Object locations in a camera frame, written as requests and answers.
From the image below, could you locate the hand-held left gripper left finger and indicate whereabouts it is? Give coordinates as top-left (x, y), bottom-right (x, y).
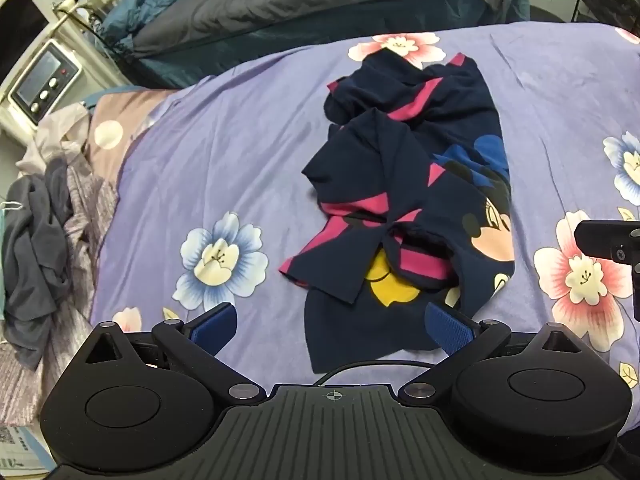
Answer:
top-left (75, 302), bottom-right (267, 404)

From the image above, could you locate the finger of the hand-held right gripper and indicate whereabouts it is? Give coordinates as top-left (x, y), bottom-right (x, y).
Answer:
top-left (574, 219), bottom-right (640, 322)

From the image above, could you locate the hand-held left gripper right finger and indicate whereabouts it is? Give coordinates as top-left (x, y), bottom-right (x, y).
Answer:
top-left (399, 302), bottom-right (589, 405)

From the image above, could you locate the navy cartoon print shirt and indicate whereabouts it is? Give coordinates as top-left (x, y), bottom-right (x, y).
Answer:
top-left (279, 52), bottom-right (517, 375)

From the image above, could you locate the grey striped cloth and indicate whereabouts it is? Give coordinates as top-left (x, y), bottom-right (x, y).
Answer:
top-left (0, 160), bottom-right (122, 423)

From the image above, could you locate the purple floral bedsheet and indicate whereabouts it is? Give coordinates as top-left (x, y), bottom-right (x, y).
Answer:
top-left (89, 21), bottom-right (640, 436)

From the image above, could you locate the dark grey garment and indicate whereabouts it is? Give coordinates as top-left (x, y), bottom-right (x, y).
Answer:
top-left (2, 159), bottom-right (75, 372)

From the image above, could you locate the pink dotted pillow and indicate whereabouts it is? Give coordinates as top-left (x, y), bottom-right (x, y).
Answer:
top-left (82, 87), bottom-right (177, 187)

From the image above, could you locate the printed paper sheet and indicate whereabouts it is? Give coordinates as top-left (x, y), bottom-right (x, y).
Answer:
top-left (0, 422), bottom-right (54, 474)

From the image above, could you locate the pale lilac garment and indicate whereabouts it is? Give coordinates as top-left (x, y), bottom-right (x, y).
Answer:
top-left (16, 102), bottom-right (92, 177)

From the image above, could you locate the white appliance with screen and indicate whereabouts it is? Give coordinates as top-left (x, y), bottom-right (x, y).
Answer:
top-left (0, 37), bottom-right (87, 127)

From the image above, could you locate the grey duvet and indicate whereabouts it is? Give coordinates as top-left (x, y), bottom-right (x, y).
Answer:
top-left (130, 0), bottom-right (527, 68)

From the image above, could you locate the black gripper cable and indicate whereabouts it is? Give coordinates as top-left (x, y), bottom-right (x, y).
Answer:
top-left (314, 359), bottom-right (442, 389)

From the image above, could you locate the black coiled cable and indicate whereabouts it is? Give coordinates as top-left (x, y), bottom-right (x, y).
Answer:
top-left (89, 14), bottom-right (132, 63)

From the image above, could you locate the white device with handle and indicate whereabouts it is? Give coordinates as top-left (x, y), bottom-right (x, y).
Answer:
top-left (52, 0), bottom-right (118, 17)

